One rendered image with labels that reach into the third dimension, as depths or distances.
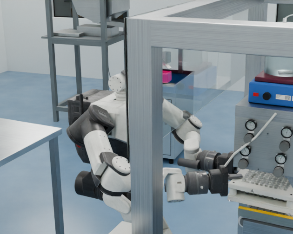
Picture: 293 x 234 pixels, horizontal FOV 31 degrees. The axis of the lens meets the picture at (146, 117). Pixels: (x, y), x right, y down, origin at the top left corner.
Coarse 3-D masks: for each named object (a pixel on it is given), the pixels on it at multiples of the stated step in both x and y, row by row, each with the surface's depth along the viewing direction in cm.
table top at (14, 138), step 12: (0, 120) 317; (12, 120) 317; (0, 132) 296; (12, 132) 296; (24, 132) 296; (36, 132) 296; (48, 132) 296; (60, 132) 302; (0, 144) 278; (12, 144) 278; (24, 144) 278; (36, 144) 282; (0, 156) 262; (12, 156) 266
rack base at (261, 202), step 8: (240, 192) 196; (232, 200) 194; (240, 200) 192; (248, 200) 191; (256, 200) 190; (264, 200) 190; (272, 200) 190; (272, 208) 187; (280, 208) 186; (288, 208) 184
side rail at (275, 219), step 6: (240, 210) 192; (246, 210) 190; (246, 216) 191; (252, 216) 190; (258, 216) 189; (264, 216) 188; (270, 216) 187; (276, 216) 186; (270, 222) 188; (276, 222) 187; (282, 222) 185; (288, 222) 184
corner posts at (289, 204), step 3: (231, 189) 193; (234, 189) 193; (231, 192) 194; (234, 192) 193; (288, 201) 184; (291, 201) 183; (288, 204) 184; (291, 204) 184; (288, 207) 184; (291, 207) 184
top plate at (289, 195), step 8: (248, 176) 198; (232, 184) 192; (240, 184) 192; (248, 184) 192; (264, 184) 192; (256, 192) 188; (264, 192) 187; (272, 192) 186; (280, 192) 186; (288, 192) 186; (288, 200) 183
